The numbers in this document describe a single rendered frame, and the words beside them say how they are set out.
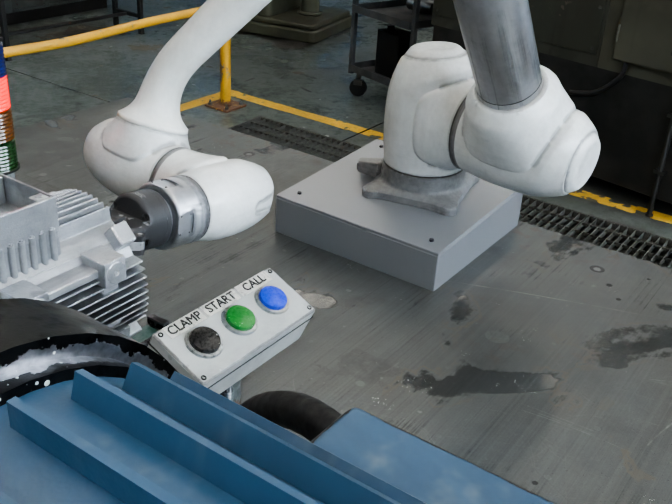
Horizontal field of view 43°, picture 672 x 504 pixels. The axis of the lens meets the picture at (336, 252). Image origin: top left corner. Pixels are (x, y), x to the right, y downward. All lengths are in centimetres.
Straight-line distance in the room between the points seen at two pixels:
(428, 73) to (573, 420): 62
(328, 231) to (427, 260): 20
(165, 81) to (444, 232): 55
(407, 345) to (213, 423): 104
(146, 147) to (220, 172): 12
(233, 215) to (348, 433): 83
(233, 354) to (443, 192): 82
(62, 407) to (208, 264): 123
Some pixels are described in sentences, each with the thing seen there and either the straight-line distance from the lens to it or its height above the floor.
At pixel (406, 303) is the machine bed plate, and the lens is 139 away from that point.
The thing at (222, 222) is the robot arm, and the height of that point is 102.
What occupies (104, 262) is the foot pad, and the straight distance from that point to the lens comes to 92.
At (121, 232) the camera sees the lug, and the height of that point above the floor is 108.
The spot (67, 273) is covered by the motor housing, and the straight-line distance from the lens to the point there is 93.
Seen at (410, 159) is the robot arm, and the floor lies 97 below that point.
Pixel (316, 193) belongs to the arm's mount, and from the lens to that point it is 157.
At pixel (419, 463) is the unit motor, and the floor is 132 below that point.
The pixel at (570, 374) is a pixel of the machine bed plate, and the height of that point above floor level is 80.
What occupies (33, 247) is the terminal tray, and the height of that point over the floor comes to 110.
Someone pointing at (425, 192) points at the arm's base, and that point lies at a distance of 153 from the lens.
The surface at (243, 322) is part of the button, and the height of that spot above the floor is 107.
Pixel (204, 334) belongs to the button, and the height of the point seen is 107.
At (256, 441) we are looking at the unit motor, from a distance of 25.
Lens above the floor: 151
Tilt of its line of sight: 28 degrees down
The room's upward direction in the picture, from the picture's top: 4 degrees clockwise
